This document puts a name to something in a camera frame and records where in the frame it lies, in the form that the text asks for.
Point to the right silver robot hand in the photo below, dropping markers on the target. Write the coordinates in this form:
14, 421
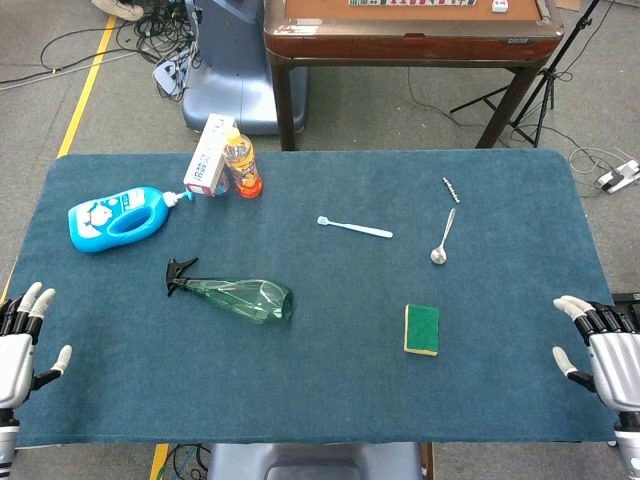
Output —
617, 365

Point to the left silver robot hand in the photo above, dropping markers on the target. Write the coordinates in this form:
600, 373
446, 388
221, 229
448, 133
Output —
12, 360

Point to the green transparent spray bottle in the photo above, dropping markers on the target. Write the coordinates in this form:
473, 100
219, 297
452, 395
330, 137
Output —
240, 300

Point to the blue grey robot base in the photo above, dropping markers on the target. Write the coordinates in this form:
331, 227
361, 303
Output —
230, 75

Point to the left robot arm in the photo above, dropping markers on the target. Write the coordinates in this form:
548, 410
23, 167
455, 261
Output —
6, 445

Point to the metal link strip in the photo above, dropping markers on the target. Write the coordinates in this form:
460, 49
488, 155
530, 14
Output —
451, 191

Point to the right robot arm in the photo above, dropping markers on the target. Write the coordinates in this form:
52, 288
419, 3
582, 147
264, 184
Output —
630, 445

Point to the blue pump detergent bottle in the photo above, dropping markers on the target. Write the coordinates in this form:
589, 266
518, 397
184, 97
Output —
95, 220

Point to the small clear bottle blue label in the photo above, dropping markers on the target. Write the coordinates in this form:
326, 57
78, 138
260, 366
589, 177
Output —
223, 187

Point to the black tripod stand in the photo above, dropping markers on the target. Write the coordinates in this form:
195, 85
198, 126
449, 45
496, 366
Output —
547, 80

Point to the orange drink bottle yellow cap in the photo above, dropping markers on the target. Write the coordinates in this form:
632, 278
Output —
242, 170

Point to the black device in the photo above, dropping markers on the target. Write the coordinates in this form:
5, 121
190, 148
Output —
627, 298

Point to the white power strip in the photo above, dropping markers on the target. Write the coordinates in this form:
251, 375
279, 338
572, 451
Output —
167, 72
620, 177

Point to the green yellow sponge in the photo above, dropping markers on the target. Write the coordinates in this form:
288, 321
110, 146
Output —
422, 330

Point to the metal spoon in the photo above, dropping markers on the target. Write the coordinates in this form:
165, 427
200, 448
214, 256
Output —
438, 256

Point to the white pink cardboard box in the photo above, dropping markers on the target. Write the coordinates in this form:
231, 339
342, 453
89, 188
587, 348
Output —
207, 155

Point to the light blue toothbrush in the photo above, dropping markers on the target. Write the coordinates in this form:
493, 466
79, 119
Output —
360, 229

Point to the blue table cloth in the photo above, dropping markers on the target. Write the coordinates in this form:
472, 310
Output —
320, 375

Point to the grey robot torso base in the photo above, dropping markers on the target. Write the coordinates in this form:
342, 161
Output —
310, 462

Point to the single white mahjong tile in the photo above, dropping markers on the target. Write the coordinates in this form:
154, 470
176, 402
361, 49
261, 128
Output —
500, 5

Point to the brown mahjong table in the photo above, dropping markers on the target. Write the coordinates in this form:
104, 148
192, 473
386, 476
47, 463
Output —
400, 45

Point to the row of face-up mahjong tiles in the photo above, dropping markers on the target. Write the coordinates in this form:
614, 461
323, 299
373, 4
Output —
410, 2

